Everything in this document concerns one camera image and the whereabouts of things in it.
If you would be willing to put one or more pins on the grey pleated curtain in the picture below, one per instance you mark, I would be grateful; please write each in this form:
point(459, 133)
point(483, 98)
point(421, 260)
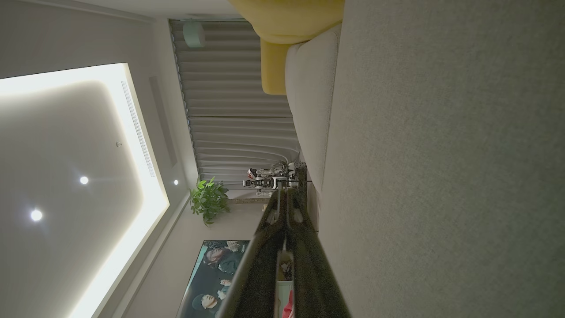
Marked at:
point(234, 110)

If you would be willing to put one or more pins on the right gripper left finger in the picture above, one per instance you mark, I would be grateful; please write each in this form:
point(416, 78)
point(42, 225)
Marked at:
point(256, 274)

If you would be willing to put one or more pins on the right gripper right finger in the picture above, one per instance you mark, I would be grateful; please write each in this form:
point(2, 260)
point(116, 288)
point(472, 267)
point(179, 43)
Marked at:
point(313, 282)

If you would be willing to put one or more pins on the white round device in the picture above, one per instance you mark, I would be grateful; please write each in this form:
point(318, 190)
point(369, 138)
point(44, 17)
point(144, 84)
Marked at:
point(194, 34)

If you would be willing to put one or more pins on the grey sofa back cushion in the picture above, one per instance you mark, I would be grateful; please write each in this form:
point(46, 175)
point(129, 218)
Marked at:
point(309, 110)

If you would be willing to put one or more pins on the yellow sofa cushion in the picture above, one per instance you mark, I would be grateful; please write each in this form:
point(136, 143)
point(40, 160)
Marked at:
point(287, 20)

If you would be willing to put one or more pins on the wall television screen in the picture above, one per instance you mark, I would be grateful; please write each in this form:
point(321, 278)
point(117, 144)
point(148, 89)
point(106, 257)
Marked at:
point(212, 278)

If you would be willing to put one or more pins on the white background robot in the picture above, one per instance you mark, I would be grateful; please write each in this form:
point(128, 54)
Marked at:
point(273, 179)

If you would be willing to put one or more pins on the green potted plant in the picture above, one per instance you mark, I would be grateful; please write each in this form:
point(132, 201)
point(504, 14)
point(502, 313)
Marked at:
point(207, 201)

